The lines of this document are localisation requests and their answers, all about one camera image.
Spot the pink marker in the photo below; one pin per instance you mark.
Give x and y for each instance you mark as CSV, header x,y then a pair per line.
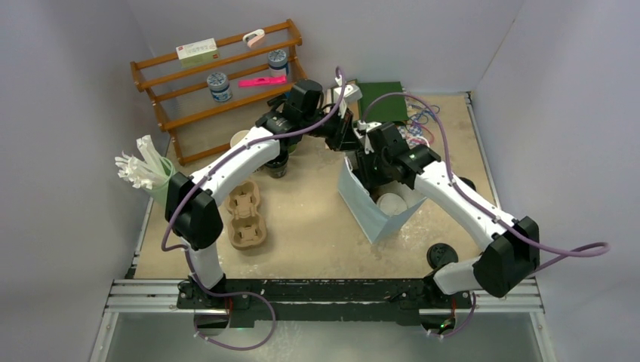
x,y
262,82

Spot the left blue white jar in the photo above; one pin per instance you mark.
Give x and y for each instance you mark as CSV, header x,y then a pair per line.
x,y
219,87

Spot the right blue white jar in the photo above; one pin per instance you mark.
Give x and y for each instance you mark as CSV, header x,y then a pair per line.
x,y
278,63

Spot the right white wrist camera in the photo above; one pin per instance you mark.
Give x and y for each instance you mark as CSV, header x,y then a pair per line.
x,y
362,129

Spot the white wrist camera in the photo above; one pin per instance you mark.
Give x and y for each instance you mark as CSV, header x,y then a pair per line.
x,y
362,129
345,95

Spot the green paper bag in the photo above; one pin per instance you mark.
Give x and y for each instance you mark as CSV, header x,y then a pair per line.
x,y
391,109

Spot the black cup lid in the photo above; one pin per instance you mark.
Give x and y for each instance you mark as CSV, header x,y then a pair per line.
x,y
469,183
441,254

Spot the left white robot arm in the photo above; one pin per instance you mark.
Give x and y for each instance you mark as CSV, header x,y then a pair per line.
x,y
191,209

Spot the pink white stapler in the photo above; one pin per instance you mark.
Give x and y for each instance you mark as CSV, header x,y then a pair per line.
x,y
254,39

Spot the light blue paper bag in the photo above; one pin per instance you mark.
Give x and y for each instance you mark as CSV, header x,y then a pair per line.
x,y
374,224

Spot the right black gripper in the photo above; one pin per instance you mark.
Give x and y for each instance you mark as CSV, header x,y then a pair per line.
x,y
364,161

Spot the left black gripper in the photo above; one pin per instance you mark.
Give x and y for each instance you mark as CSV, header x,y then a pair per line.
x,y
343,133

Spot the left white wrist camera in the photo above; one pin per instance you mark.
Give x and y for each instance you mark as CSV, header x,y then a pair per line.
x,y
345,95

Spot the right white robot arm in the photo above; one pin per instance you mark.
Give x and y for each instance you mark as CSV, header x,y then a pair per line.
x,y
508,245

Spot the white green box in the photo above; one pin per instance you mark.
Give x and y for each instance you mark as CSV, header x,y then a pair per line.
x,y
197,53

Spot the brown pulp cup carrier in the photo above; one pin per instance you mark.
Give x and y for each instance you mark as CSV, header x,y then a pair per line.
x,y
247,227

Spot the white wrapped straws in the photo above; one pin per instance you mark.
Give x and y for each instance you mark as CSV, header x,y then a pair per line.
x,y
148,172

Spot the checkered patterned paper bag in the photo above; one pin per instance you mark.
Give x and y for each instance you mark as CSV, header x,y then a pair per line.
x,y
416,134

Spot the wooden shelf rack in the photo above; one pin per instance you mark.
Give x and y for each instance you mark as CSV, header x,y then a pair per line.
x,y
198,81

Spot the green straw holder cup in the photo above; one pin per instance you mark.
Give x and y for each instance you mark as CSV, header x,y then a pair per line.
x,y
159,193

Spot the black paper cup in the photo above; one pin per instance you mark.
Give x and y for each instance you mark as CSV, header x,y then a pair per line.
x,y
277,167

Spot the blue white jar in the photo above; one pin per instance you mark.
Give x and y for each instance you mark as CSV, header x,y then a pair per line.
x,y
219,87
278,63

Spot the white cup lid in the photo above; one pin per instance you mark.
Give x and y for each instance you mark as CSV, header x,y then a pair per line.
x,y
391,204

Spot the white cup stack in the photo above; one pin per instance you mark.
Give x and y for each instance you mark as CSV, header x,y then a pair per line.
x,y
238,137

